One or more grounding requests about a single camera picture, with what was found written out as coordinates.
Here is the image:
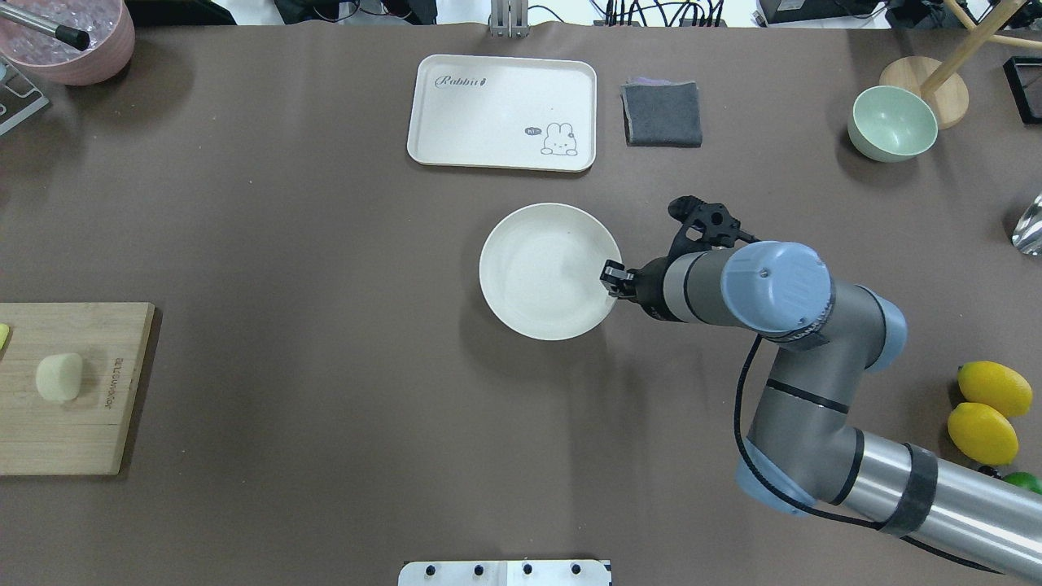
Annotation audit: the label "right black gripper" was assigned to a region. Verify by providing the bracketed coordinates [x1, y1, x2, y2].
[600, 257, 672, 321]

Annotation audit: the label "round cream plate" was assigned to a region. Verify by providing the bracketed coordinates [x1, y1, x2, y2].
[479, 203, 622, 341]

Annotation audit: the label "white steamed bun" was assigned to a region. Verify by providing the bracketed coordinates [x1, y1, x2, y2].
[36, 352, 83, 402]

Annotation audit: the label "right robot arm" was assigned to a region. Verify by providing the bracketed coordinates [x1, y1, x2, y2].
[600, 237, 1040, 583]

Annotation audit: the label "cream rectangular rabbit tray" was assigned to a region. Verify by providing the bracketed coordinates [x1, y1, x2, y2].
[406, 55, 597, 172]

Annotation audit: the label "grey folded cloth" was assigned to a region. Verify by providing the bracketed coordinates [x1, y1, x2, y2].
[620, 81, 703, 148]

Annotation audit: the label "mint green bowl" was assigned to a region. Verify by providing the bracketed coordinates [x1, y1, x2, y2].
[846, 86, 940, 163]

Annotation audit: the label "yellow lemon outer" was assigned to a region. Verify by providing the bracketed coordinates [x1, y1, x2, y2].
[957, 361, 1034, 417]

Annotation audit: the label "wooden stand with base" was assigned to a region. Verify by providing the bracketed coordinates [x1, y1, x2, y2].
[878, 1, 1041, 130]

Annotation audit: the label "yellow lemon near lime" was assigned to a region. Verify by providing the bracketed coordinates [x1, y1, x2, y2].
[948, 402, 1019, 466]

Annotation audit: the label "shiny metal object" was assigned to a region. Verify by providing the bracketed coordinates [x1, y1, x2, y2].
[1011, 194, 1042, 257]

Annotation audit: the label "dark purple grapes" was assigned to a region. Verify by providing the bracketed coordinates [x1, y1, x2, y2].
[978, 465, 1004, 479]

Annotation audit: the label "green lime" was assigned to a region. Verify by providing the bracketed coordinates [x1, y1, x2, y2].
[1002, 471, 1042, 496]

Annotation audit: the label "bamboo cutting board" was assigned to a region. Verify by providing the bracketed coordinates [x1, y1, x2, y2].
[1, 303, 154, 477]

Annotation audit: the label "pink bowl with ice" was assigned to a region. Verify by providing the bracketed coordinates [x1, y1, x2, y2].
[1, 1, 135, 86]

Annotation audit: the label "clear acrylic holder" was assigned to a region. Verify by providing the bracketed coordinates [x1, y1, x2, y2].
[1, 57, 50, 136]

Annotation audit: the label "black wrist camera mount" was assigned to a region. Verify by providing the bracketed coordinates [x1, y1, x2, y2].
[667, 195, 760, 262]

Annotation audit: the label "metal clamp post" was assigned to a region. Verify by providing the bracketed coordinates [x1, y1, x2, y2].
[488, 0, 531, 38]

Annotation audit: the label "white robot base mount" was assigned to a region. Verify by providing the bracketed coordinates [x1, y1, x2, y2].
[397, 559, 613, 585]

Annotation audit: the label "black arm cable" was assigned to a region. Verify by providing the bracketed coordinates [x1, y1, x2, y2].
[733, 334, 1010, 575]

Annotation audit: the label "black frame object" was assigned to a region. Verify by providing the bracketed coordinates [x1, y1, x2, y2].
[1002, 56, 1041, 124]

